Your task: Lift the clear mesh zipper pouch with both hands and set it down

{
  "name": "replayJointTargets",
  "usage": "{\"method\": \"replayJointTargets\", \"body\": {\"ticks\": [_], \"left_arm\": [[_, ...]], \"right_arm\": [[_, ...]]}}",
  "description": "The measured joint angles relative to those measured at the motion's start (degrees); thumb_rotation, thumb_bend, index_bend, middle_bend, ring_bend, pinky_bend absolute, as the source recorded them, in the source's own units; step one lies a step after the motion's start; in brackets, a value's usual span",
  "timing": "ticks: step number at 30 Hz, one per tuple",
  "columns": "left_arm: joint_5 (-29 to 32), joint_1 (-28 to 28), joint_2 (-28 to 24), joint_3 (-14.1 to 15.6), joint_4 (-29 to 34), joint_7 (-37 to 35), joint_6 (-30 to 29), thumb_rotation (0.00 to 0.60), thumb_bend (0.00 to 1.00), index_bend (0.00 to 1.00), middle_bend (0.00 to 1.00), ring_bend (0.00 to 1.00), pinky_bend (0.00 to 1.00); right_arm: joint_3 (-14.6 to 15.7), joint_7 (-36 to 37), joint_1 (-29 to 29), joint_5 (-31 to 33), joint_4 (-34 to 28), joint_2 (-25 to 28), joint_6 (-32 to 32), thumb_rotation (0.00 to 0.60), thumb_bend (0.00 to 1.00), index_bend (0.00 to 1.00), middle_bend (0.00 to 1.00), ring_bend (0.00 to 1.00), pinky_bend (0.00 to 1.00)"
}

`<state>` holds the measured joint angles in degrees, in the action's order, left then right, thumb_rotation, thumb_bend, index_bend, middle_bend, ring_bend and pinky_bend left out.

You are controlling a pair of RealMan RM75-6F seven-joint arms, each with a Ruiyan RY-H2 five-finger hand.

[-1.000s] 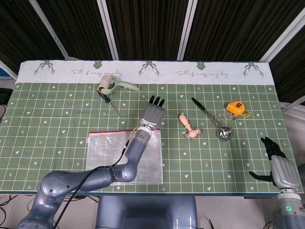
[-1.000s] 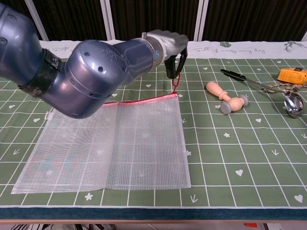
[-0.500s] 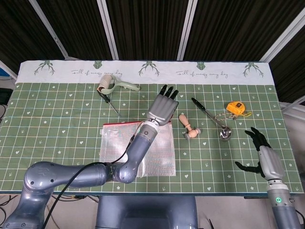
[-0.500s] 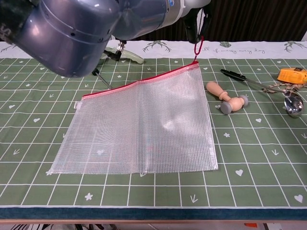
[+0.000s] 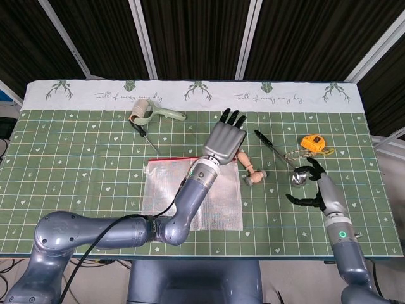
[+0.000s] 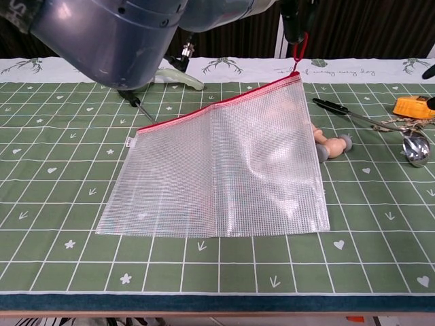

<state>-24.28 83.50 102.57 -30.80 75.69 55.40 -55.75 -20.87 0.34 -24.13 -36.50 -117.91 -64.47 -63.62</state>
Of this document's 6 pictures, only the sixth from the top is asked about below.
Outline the braided twine cord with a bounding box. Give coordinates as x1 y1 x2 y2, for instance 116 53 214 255
372 117 435 134

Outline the red zipper pull loop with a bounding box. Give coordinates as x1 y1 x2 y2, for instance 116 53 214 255
292 32 309 74

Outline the green patterned cutting mat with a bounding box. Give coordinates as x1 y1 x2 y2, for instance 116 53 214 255
0 56 435 296

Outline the dark pleated curtain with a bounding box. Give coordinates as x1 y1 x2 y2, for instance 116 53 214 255
0 0 435 59

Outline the clear mesh zipper pouch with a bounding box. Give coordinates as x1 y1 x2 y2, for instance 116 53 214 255
94 71 331 238

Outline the steel scoop with black handle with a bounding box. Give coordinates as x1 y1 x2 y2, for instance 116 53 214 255
312 97 431 168

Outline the pale green lint roller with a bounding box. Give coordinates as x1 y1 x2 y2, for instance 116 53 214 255
149 67 205 91

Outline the black handled screwdriver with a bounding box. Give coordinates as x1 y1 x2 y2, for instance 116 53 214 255
117 88 156 123

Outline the black cable with metal connector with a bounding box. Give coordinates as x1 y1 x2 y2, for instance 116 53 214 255
168 32 196 73

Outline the yellow tape measure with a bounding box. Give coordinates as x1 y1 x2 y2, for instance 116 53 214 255
393 95 435 120

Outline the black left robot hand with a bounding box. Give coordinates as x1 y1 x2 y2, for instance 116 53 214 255
278 0 312 45

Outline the dark blue under cloth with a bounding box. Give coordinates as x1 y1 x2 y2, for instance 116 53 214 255
0 292 435 312

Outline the black white striped object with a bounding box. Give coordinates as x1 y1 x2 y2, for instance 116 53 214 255
15 317 74 326

